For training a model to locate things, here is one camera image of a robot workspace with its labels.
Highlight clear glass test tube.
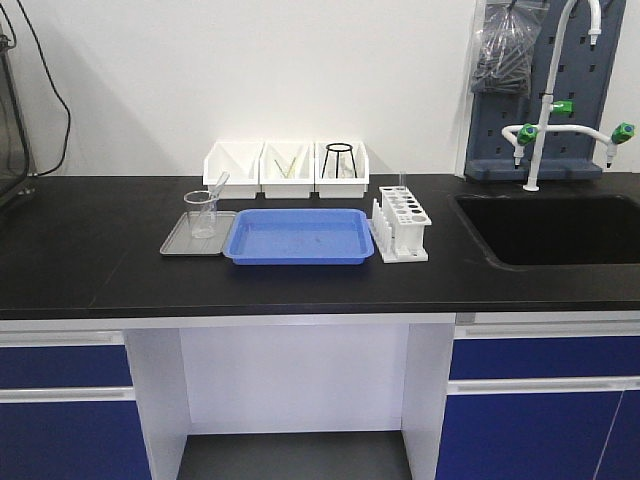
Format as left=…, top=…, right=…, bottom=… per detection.
left=197, top=171, right=230, bottom=238

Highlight white test tube rack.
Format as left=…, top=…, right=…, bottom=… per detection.
left=369, top=186, right=432, bottom=263

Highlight test tube in rack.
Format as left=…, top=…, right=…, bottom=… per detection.
left=398, top=171, right=407, bottom=193

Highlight grey pegboard drying rack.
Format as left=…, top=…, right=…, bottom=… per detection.
left=464, top=1, right=626, bottom=182

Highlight blue plastic tray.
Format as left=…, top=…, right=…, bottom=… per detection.
left=223, top=208, right=374, bottom=265

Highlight right white storage bin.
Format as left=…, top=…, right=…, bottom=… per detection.
left=314, top=140, right=369, bottom=199

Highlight white storage bin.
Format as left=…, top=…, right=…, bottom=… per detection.
left=259, top=141, right=315, bottom=199
left=203, top=141, right=263, bottom=199
left=314, top=140, right=369, bottom=199

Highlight middle white storage bin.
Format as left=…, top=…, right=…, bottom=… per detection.
left=259, top=141, right=315, bottom=199

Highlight yellow green plastic sticks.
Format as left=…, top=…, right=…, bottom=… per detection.
left=273, top=157, right=297, bottom=179

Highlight left white storage bin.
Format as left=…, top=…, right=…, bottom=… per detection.
left=203, top=141, right=263, bottom=199

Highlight clear glass beaker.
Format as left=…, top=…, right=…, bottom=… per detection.
left=183, top=190, right=218, bottom=239

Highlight grey plastic tray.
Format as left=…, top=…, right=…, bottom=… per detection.
left=159, top=211, right=236, bottom=256

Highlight black sink basin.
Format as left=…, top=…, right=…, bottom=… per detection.
left=449, top=194, right=639, bottom=271

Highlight white lab faucet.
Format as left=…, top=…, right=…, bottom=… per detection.
left=501, top=1, right=635, bottom=192

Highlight bag of grey pegs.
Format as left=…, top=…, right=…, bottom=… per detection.
left=470, top=1, right=550, bottom=97

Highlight right blue cabinet drawers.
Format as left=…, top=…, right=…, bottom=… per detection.
left=435, top=327, right=639, bottom=479

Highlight blue cabinet drawers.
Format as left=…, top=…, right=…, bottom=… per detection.
left=435, top=327, right=639, bottom=479
left=1, top=331, right=152, bottom=479

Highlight left blue cabinet drawers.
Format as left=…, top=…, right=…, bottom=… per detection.
left=1, top=331, right=152, bottom=479

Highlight black wire tripod stand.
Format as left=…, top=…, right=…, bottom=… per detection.
left=321, top=142, right=358, bottom=178

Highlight black wall cable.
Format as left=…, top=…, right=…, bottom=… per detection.
left=13, top=0, right=72, bottom=177

